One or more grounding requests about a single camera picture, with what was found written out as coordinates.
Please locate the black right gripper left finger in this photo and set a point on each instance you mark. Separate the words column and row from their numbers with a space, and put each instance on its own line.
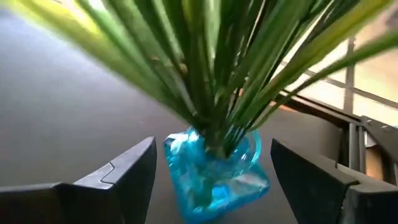
column 93, row 202

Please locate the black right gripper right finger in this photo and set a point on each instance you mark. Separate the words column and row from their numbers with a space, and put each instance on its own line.
column 326, row 199

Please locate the blue glass vase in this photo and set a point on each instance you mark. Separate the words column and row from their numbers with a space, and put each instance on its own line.
column 211, row 186

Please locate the black table mat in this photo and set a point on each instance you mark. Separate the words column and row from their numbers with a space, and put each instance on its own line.
column 62, row 124

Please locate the black aluminium table frame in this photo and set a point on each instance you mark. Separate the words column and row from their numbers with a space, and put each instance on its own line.
column 382, row 137

